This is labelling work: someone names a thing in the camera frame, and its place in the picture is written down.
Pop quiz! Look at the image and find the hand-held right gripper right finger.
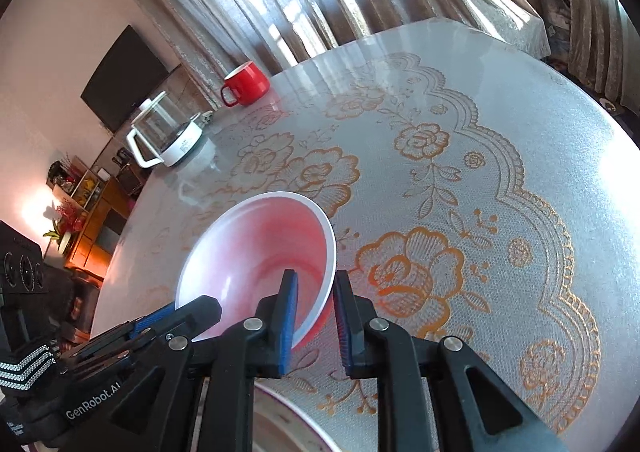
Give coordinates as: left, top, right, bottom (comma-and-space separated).
332, 271, 571, 452

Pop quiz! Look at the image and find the lace table mat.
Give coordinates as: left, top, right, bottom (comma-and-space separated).
145, 52, 603, 438

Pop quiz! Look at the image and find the wooden cabinet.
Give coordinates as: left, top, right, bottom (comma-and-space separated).
47, 157, 151, 280

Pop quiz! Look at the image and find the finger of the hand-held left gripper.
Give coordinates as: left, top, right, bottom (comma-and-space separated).
62, 303, 177, 363
70, 296, 222, 378

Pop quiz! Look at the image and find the narrow beige curtain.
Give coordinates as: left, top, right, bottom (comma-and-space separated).
550, 0, 631, 98

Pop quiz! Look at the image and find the white glass electric kettle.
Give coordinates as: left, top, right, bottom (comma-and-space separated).
125, 91, 205, 169

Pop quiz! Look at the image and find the red plastic bowl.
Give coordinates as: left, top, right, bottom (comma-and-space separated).
175, 191, 338, 348

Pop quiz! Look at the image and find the red flower arrangement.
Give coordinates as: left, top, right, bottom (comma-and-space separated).
44, 197, 87, 254

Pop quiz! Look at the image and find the black wall television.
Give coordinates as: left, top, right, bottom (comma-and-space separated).
81, 25, 170, 132

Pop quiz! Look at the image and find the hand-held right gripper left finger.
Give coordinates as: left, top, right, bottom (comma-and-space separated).
85, 269, 301, 452

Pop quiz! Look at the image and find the patterned cushion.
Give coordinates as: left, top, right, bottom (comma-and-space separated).
537, 0, 572, 40

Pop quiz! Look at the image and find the red mug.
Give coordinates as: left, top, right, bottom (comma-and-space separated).
220, 60, 271, 108

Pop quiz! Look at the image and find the black white striped strap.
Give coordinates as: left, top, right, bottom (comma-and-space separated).
0, 342, 58, 385

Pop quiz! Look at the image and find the red-rimmed plate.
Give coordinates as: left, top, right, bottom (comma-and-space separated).
252, 382, 331, 452

